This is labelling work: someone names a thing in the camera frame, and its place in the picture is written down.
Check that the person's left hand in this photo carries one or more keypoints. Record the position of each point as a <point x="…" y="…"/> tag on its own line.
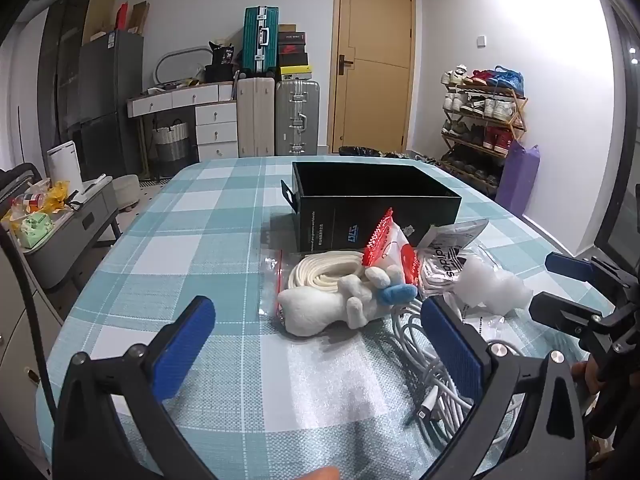
<point x="320" y="475"/>

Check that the white plush toy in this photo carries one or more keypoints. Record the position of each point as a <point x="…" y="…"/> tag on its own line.
<point x="310" y="307"/>

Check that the black red shoe box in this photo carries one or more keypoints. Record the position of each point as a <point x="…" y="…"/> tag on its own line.
<point x="292" y="49"/>

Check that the white foam piece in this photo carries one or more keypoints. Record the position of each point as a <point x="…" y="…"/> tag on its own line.
<point x="492" y="285"/>

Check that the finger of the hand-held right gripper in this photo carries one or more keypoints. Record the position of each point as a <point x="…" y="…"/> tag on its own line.
<point x="567" y="266"/>
<point x="560" y="312"/>

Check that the white trash bin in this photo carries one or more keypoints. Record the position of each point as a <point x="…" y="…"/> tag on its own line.
<point x="357" y="150"/>

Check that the large flat cardboard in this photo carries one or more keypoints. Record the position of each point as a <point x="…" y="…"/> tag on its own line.
<point x="100" y="5"/>

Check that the silver suitcase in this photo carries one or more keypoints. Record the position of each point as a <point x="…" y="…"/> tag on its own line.
<point x="297" y="117"/>

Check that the assorted shoes row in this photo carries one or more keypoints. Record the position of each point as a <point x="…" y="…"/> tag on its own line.
<point x="480" y="107"/>

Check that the grey round stool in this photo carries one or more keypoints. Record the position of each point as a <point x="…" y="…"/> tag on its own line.
<point x="127" y="190"/>

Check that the teal checked tablecloth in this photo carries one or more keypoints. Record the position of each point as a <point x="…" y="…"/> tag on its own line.
<point x="200" y="240"/>

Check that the grey refrigerator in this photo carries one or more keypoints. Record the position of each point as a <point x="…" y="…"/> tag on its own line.
<point x="107" y="95"/>

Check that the white flat device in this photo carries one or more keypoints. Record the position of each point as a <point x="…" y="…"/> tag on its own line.
<point x="95" y="185"/>

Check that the purple bag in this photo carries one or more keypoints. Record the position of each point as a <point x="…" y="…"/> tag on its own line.
<point x="517" y="180"/>

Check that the black storage bag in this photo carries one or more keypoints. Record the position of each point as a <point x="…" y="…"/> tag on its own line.
<point x="220" y="74"/>

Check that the green tissue pack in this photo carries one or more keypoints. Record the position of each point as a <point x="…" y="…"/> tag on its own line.
<point x="34" y="230"/>

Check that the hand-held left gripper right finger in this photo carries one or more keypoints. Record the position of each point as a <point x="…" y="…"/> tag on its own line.
<point x="450" y="345"/>

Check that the brown shoe box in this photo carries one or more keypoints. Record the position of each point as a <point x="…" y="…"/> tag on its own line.
<point x="290" y="28"/>

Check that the oval mirror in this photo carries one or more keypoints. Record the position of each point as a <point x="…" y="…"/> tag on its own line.
<point x="165" y="62"/>

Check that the white air purifier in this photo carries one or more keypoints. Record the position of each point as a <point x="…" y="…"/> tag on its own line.
<point x="65" y="165"/>

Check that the dark sliding glass door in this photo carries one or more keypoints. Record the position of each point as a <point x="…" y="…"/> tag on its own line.
<point x="620" y="135"/>

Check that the black paper bag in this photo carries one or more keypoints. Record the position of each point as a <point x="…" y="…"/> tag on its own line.
<point x="222" y="55"/>

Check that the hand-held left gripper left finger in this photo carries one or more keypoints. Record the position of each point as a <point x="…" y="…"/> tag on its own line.
<point x="185" y="345"/>

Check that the person's right hand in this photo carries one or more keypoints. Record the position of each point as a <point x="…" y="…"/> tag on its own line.
<point x="585" y="375"/>

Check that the wooden door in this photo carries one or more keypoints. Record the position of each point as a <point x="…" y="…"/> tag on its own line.
<point x="370" y="85"/>

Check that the dark red shoe box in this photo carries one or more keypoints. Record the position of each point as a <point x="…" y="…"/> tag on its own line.
<point x="292" y="60"/>

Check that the red white packet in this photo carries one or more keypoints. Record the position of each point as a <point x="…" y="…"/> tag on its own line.
<point x="395" y="250"/>

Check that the clear plastic bag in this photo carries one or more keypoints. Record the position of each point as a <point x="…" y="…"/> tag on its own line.
<point x="30" y="202"/>

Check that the yellow plastic bag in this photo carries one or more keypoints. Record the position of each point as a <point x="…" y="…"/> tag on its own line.
<point x="57" y="195"/>

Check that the grey side cabinet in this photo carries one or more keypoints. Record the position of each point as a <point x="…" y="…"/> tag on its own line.
<point x="65" y="240"/>

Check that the wooden shoe rack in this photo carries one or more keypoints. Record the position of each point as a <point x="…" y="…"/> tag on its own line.
<point x="517" y="110"/>

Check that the red paper bag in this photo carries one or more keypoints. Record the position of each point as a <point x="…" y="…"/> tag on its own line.
<point x="122" y="17"/>

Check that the white desk with drawers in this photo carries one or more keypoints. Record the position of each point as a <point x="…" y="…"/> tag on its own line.
<point x="215" y="130"/>

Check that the woven laundry basket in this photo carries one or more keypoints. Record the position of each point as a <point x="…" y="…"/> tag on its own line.
<point x="171" y="152"/>

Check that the white printed plastic bag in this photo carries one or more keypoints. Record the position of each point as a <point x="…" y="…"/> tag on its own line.
<point x="445" y="265"/>

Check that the beige suitcase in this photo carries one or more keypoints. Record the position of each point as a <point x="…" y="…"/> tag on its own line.
<point x="255" y="120"/>

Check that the white drawer cabinet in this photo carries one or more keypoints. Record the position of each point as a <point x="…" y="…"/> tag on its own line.
<point x="20" y="360"/>

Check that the teal suitcase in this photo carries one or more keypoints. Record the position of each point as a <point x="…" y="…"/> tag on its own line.
<point x="260" y="40"/>

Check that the black chair back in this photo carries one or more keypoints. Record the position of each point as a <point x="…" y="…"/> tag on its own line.
<point x="15" y="180"/>

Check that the dark wardrobe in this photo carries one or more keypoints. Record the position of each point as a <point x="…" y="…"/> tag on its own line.
<point x="60" y="70"/>

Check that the black cardboard box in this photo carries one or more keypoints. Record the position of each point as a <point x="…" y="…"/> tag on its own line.
<point x="350" y="220"/>

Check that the scattered shoes group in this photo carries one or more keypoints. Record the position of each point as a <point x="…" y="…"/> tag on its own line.
<point x="425" y="160"/>

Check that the small brown cardboard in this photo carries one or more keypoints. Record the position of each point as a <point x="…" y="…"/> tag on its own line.
<point x="139" y="17"/>

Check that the black white striped rug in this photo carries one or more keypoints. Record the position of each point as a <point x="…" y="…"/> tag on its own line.
<point x="155" y="181"/>

